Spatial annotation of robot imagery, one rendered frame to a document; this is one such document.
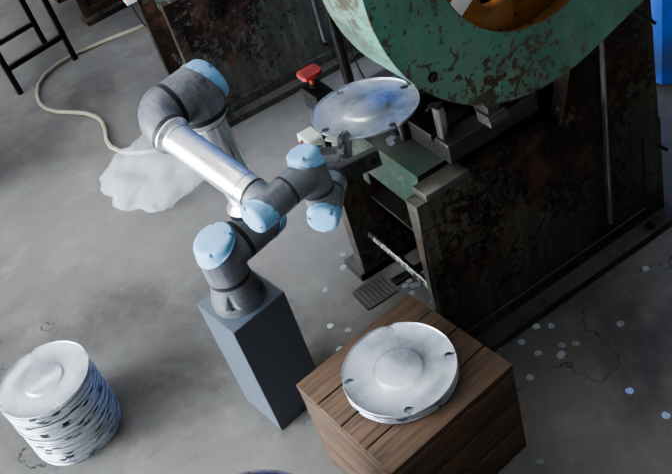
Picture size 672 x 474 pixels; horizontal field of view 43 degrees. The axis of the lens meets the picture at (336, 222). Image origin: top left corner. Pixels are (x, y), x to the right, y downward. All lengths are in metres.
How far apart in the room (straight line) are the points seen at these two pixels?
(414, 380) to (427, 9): 0.90
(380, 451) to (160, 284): 1.42
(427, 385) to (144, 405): 1.10
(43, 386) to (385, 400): 1.12
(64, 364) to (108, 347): 0.37
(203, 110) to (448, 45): 0.63
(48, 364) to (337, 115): 1.20
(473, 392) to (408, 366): 0.17
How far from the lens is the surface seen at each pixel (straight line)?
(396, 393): 2.09
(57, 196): 3.95
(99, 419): 2.77
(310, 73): 2.53
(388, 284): 2.63
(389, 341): 2.19
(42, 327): 3.33
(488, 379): 2.10
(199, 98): 2.02
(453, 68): 1.75
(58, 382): 2.71
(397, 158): 2.29
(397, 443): 2.04
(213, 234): 2.20
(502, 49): 1.83
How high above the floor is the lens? 2.02
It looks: 40 degrees down
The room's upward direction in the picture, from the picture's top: 19 degrees counter-clockwise
